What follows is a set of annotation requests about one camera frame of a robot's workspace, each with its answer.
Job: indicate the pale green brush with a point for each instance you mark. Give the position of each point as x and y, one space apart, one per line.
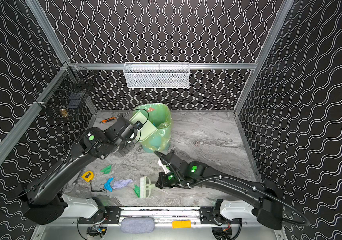
146 187

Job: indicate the green paper scrap left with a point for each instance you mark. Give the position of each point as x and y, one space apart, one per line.
106 170

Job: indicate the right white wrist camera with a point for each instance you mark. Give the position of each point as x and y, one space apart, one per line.
162 166

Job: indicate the brass object in basket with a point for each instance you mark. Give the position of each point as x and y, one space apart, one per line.
64 113

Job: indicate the white wire basket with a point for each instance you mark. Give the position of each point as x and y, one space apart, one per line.
157 74

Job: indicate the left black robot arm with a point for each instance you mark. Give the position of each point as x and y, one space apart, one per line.
43 200

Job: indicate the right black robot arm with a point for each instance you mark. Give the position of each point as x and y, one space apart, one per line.
269 210

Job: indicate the green bin with bag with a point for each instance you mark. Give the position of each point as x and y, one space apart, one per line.
159 115

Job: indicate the green paper scrap front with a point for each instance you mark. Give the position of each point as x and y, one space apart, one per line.
137 191

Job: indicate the orange utility knife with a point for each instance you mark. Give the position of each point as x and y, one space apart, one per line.
108 120

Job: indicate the yellow tape measure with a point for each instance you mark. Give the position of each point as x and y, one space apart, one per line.
88 176

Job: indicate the yellow block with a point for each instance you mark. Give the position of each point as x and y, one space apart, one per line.
181 224

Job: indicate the green paper scrap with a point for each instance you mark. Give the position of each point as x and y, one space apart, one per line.
106 170
137 191

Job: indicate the black wire basket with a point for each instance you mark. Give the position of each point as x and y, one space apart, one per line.
71 93

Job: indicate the purple paper scrap left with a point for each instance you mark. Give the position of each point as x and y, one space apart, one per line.
121 184

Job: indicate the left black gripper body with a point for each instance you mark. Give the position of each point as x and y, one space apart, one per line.
133 129

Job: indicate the pale green dustpan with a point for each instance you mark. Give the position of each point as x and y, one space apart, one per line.
141 119

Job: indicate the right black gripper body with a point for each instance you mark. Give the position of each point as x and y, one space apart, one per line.
172 159

